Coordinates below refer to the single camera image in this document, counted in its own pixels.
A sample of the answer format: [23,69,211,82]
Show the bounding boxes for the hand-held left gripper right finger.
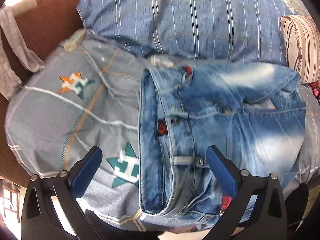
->
[200,145,288,240]

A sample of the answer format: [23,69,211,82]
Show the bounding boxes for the blue denim jeans pants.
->
[138,55,310,232]

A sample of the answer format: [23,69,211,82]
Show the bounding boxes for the grey star-print bedsheet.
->
[4,29,320,233]

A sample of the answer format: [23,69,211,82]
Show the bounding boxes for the grey cloth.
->
[0,5,47,101]

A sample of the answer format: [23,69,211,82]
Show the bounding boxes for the wooden chair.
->
[0,177,22,223]

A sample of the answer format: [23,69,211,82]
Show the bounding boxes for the red packet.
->
[309,81,320,97]

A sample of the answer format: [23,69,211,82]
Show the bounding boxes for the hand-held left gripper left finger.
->
[21,146,120,240]

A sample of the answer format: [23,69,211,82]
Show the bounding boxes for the beige striped pillow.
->
[279,15,320,85]

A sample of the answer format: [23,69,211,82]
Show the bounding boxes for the blue striped duvet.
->
[76,0,302,67]

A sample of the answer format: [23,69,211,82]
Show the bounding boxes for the brown headboard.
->
[0,0,87,183]

